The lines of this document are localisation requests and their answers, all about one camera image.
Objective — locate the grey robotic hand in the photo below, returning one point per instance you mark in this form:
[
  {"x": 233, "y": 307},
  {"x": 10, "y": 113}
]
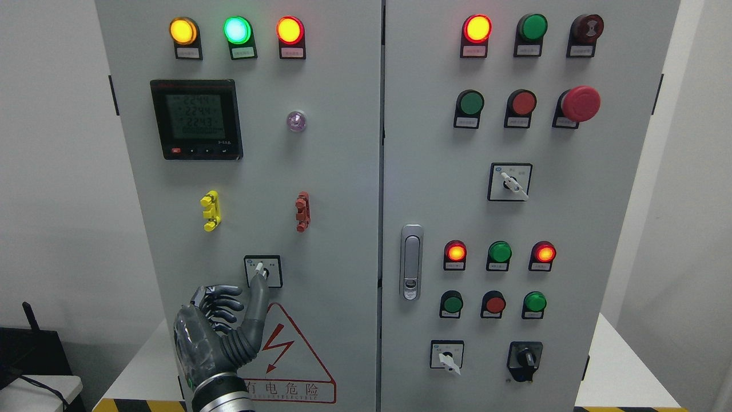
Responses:
[{"x": 216, "y": 334}]

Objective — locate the white rotary switch door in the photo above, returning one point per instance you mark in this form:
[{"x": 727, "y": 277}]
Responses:
[{"x": 271, "y": 263}]

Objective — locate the silver black robot forearm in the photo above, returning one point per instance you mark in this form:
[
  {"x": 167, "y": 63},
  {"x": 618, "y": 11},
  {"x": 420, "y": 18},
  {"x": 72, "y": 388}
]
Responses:
[{"x": 222, "y": 392}]

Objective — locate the yellow indicator light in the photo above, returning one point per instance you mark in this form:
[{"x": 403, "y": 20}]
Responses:
[{"x": 186, "y": 38}]

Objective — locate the green lit indicator light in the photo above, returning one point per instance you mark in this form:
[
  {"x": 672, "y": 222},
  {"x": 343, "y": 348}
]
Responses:
[{"x": 240, "y": 37}]

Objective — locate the red electric hazard warning sticker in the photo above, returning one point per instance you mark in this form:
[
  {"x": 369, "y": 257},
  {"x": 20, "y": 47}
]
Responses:
[{"x": 287, "y": 369}]

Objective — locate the yellow terminal clip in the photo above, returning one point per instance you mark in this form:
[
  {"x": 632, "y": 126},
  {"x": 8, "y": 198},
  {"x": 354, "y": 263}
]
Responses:
[{"x": 211, "y": 211}]

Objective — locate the black device with antenna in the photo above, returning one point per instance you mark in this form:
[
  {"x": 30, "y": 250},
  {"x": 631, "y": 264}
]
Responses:
[{"x": 31, "y": 351}]

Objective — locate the red terminal clip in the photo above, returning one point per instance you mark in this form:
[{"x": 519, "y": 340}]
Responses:
[{"x": 303, "y": 217}]

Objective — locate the white box bottom left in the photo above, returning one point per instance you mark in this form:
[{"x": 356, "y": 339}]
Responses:
[{"x": 22, "y": 396}]

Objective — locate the grey left cabinet door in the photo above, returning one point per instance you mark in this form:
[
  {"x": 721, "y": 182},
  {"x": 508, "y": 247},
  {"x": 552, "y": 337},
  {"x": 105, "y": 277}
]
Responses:
[{"x": 330, "y": 270}]

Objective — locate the grey cabinet door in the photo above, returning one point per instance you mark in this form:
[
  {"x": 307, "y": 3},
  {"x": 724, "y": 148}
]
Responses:
[
  {"x": 330, "y": 270},
  {"x": 437, "y": 176}
]

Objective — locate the black digital power meter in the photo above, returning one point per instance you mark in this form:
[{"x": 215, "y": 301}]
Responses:
[{"x": 197, "y": 119}]

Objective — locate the clear small lamp bulb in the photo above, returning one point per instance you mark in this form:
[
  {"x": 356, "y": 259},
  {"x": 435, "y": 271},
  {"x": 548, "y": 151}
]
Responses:
[{"x": 296, "y": 121}]

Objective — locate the green push button lower left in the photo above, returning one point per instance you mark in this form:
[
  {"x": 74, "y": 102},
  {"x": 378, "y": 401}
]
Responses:
[{"x": 451, "y": 305}]

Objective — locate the green push button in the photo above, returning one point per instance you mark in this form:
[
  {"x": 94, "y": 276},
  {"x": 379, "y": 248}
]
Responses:
[
  {"x": 534, "y": 306},
  {"x": 468, "y": 108},
  {"x": 451, "y": 305}
]

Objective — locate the red lit indicator lower left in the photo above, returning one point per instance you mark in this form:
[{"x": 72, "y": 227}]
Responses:
[{"x": 454, "y": 257}]

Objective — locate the red push button lower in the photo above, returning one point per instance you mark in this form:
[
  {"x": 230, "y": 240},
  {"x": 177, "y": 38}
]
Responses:
[{"x": 493, "y": 305}]

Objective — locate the red push button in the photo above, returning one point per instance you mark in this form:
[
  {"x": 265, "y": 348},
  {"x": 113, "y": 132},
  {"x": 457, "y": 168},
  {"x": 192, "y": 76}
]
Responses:
[
  {"x": 493, "y": 305},
  {"x": 519, "y": 109}
]

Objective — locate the green indicator lower middle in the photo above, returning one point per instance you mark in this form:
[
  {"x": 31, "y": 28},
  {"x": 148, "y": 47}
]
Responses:
[{"x": 499, "y": 255}]

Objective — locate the red lit indicator light left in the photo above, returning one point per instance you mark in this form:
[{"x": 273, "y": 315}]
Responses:
[{"x": 291, "y": 39}]

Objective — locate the green push button lower right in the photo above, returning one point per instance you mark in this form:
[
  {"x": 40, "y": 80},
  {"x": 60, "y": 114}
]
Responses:
[{"x": 534, "y": 306}]

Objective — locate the red lit indicator lower right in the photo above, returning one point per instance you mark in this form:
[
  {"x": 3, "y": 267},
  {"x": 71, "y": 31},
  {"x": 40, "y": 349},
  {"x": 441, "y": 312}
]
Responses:
[{"x": 543, "y": 255}]

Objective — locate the green push button upper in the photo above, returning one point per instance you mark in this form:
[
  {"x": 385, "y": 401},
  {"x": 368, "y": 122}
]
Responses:
[{"x": 468, "y": 108}]

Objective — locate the grey right cabinet door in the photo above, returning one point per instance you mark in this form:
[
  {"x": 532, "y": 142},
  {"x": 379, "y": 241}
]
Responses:
[{"x": 437, "y": 176}]

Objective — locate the red push button upper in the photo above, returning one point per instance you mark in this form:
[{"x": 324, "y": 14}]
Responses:
[{"x": 519, "y": 109}]

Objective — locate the red lit indicator top right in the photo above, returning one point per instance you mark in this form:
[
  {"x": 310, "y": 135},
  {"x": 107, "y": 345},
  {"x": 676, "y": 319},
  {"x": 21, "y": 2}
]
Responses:
[{"x": 475, "y": 34}]

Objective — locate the red emergency stop button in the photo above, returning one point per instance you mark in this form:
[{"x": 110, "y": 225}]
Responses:
[{"x": 576, "y": 105}]

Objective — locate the green indicator top right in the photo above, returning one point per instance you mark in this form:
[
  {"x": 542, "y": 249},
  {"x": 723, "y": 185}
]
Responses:
[{"x": 530, "y": 31}]

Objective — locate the dark red buzzer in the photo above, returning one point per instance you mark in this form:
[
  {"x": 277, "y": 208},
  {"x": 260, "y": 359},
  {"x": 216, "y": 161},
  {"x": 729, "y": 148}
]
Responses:
[{"x": 583, "y": 35}]

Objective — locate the silver door latch handle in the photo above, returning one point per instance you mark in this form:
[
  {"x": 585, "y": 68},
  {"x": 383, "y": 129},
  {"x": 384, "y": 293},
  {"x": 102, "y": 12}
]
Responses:
[{"x": 411, "y": 260}]

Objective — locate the white rotary switch lower right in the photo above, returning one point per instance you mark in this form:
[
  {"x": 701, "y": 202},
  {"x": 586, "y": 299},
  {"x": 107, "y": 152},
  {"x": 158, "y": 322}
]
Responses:
[{"x": 446, "y": 355}]

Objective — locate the white rotary switch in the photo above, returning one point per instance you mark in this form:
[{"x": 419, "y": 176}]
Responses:
[
  {"x": 509, "y": 182},
  {"x": 446, "y": 355}
]

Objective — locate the black selector knob switch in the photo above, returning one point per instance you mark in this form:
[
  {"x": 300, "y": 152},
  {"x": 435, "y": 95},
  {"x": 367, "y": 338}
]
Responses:
[{"x": 524, "y": 359}]

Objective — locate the white rotary switch upper right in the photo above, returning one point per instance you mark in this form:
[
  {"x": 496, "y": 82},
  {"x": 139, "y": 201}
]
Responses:
[{"x": 509, "y": 182}]

